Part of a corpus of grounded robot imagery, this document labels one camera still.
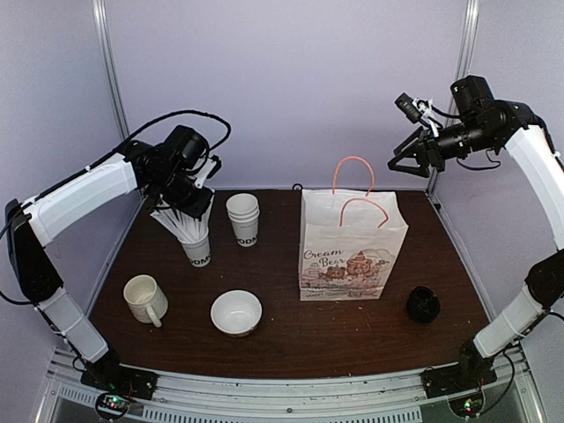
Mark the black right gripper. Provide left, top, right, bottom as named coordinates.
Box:
left=390, top=117, right=497, bottom=177

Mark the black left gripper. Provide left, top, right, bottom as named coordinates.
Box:
left=151, top=167, right=213, bottom=219

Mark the white paper takeout bag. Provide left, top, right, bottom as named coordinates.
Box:
left=298, top=156, right=409, bottom=301

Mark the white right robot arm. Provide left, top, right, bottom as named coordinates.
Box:
left=388, top=75, right=563, bottom=390

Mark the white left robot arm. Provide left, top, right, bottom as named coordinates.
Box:
left=1, top=125, right=221, bottom=391

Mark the paper cup holding straws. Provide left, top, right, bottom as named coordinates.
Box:
left=151, top=206, right=212, bottom=268

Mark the stack of white paper cups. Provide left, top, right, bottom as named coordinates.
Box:
left=226, top=193, right=260, bottom=248

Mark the cream ceramic mug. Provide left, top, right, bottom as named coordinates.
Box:
left=122, top=275, right=169, bottom=328

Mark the white ceramic bowl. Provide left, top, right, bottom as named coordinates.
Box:
left=210, top=290, right=263, bottom=338

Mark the stack of black lids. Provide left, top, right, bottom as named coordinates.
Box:
left=406, top=286, right=441, bottom=324

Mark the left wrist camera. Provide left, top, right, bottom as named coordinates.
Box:
left=192, top=155, right=221, bottom=189

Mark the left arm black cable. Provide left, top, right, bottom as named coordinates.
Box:
left=0, top=109, right=233, bottom=305

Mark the aluminium frame right post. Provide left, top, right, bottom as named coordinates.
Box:
left=426, top=0, right=481, bottom=203

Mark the aluminium frame post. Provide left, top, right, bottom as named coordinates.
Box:
left=426, top=0, right=481, bottom=203
left=92, top=0, right=130, bottom=138

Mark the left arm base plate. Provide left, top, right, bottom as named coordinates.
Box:
left=80, top=362, right=158, bottom=400

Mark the aluminium frame left post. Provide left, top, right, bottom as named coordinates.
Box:
left=92, top=0, right=130, bottom=138

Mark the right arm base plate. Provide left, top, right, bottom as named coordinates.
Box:
left=420, top=363, right=497, bottom=399

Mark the aluminium front table rail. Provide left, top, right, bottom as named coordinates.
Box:
left=39, top=347, right=543, bottom=423

